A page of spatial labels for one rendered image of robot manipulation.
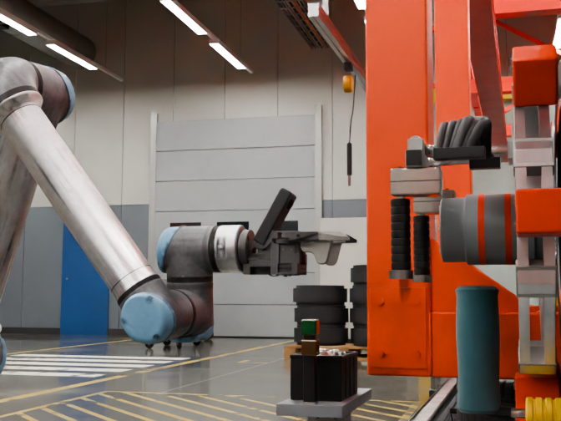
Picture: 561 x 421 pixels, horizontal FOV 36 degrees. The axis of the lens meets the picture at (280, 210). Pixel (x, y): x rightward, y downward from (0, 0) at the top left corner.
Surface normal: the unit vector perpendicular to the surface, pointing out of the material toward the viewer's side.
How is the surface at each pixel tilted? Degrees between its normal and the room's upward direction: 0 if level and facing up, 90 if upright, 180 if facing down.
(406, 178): 90
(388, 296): 90
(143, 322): 98
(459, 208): 56
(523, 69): 125
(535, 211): 90
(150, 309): 98
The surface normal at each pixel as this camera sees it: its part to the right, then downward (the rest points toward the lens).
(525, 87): -0.22, 0.49
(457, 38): -0.27, -0.10
